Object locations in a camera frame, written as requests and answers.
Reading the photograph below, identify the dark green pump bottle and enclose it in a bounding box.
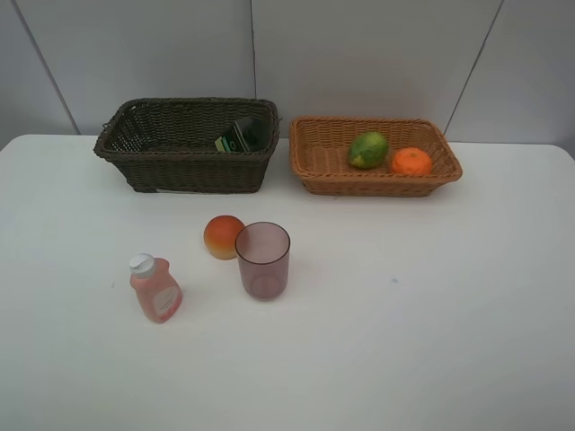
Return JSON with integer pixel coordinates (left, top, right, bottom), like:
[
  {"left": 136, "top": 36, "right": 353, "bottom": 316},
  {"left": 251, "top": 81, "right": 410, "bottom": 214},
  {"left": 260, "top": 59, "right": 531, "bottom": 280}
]
[{"left": 215, "top": 117, "right": 271, "bottom": 153}]

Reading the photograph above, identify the orange mandarin fruit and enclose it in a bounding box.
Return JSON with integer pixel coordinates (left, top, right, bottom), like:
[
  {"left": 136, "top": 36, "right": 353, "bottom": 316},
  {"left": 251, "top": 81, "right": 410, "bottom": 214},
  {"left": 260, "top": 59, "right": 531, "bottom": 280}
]
[{"left": 391, "top": 147, "right": 433, "bottom": 175}]

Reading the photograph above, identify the light orange wicker basket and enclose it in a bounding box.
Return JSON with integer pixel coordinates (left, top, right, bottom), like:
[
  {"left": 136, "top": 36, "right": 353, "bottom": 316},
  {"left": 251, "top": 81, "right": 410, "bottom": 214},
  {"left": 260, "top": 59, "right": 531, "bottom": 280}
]
[{"left": 289, "top": 116, "right": 463, "bottom": 198}]

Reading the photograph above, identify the red-orange round bun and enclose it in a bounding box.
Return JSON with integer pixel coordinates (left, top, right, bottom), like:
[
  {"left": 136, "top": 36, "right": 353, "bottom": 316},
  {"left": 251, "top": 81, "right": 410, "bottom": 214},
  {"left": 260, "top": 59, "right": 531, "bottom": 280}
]
[{"left": 203, "top": 215, "right": 244, "bottom": 260}]

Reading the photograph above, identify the green lime fruit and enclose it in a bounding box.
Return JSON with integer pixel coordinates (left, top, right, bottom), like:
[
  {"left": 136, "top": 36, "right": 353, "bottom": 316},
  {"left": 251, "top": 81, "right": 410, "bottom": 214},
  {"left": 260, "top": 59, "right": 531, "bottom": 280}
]
[{"left": 348, "top": 131, "right": 389, "bottom": 170}]

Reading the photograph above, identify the dark brown wicker basket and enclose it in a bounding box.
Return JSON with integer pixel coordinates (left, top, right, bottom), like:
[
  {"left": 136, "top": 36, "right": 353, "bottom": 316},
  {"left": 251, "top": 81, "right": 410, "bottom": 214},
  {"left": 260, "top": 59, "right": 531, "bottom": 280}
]
[{"left": 94, "top": 97, "right": 279, "bottom": 194}]

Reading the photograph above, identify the pink bottle white cap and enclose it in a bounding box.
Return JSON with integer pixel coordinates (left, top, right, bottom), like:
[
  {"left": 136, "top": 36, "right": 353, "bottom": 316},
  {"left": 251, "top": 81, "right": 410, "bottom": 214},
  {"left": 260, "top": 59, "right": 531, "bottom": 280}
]
[{"left": 128, "top": 253, "right": 183, "bottom": 323}]

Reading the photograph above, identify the translucent pink plastic cup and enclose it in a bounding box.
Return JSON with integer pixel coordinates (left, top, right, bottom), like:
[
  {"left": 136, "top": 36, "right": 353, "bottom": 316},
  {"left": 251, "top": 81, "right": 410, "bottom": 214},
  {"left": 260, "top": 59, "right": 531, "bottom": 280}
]
[{"left": 234, "top": 222, "right": 291, "bottom": 301}]

